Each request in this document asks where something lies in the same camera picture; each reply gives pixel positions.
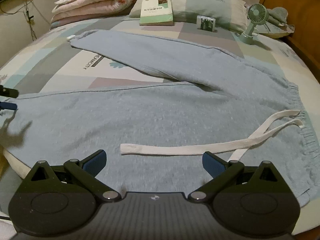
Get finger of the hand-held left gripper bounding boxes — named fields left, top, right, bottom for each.
left=0, top=101, right=18, bottom=111
left=0, top=85, right=19, bottom=98

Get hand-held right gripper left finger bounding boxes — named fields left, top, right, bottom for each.
left=19, top=150, right=122, bottom=203

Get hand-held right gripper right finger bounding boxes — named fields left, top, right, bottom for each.
left=187, top=151, right=293, bottom=203

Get grey sweatpants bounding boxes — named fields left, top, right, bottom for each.
left=0, top=29, right=320, bottom=203

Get bed with patchwork sheet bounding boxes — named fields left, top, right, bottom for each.
left=0, top=12, right=320, bottom=240

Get pink folded quilt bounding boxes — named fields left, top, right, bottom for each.
left=51, top=0, right=150, bottom=29

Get small printed box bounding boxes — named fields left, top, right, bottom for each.
left=196, top=15, right=215, bottom=32

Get flat patchwork pillow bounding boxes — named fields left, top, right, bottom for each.
left=247, top=6, right=295, bottom=39

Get green handheld fan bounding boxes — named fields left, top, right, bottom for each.
left=239, top=3, right=267, bottom=45

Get grey-green cloth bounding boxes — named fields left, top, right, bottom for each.
left=265, top=7, right=288, bottom=27

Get green and white book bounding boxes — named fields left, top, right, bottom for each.
left=139, top=0, right=175, bottom=27

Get wooden headboard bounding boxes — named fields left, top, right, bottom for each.
left=259, top=0, right=320, bottom=75

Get black cables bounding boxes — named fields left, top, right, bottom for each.
left=0, top=0, right=50, bottom=42

